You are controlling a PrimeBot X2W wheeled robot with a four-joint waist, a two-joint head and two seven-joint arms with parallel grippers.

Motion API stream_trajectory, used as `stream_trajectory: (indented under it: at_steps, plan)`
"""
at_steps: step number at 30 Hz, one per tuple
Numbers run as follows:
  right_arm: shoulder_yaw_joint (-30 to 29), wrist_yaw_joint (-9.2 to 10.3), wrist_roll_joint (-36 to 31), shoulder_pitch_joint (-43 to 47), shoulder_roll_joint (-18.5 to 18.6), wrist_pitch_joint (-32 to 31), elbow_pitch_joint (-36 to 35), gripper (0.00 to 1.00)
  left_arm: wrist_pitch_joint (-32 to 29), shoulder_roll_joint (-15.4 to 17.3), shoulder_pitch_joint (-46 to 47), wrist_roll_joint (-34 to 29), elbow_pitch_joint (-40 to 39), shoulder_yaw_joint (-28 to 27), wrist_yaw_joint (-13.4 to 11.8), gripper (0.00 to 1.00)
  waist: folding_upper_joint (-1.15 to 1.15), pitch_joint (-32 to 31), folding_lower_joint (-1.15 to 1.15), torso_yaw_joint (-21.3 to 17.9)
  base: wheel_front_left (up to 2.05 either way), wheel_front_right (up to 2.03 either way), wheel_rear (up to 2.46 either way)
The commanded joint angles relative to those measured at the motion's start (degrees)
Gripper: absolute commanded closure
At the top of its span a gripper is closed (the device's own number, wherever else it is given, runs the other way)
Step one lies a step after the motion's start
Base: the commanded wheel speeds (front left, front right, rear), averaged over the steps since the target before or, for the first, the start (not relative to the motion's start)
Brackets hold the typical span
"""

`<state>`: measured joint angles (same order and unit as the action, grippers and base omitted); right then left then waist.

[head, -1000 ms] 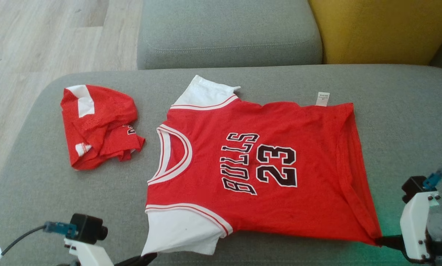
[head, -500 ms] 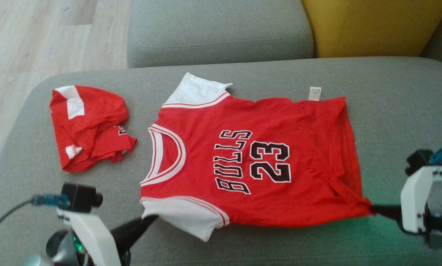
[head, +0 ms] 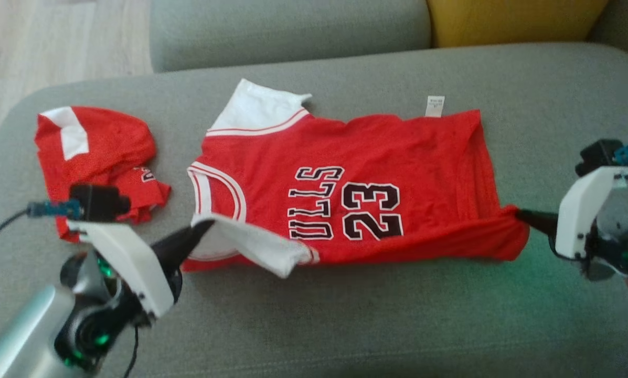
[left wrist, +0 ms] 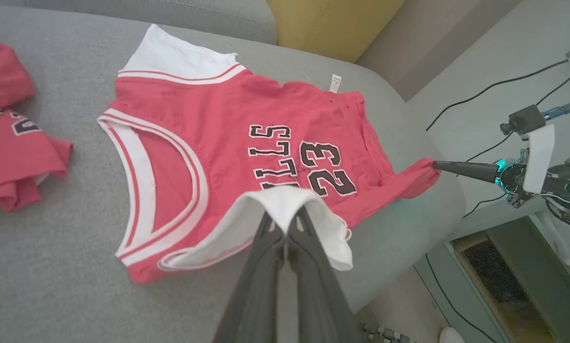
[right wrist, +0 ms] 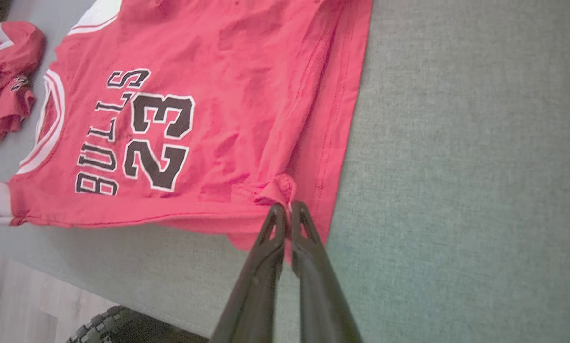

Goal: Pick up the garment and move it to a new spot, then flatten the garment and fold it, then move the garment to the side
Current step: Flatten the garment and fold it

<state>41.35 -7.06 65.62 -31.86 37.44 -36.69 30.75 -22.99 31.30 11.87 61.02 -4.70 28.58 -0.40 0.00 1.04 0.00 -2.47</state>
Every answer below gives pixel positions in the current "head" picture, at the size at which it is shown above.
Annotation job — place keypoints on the grey sofa back cushion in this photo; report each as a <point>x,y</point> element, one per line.
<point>626,26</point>
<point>293,26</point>

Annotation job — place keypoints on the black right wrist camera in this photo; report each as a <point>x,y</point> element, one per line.
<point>597,155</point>

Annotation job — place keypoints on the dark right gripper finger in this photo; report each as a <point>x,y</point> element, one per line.
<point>550,228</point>
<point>542,215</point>

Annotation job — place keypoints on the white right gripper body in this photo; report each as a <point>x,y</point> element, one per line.
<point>581,210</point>

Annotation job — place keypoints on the red number 23 jersey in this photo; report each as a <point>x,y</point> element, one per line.
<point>397,173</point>

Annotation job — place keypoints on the grey sofa seat cushion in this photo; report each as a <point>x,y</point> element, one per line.
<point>345,315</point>

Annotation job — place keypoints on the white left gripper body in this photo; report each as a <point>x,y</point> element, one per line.
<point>125,262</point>

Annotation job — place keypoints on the yellow pillow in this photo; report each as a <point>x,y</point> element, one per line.
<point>513,21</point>

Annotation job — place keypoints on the red mesh shorts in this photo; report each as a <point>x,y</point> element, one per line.
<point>114,147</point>

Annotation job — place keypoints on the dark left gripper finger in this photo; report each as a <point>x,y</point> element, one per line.
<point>182,254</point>
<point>185,236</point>

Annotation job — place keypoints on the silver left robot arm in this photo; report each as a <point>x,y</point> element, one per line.
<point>30,331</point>

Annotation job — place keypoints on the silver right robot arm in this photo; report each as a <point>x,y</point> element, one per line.
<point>623,247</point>

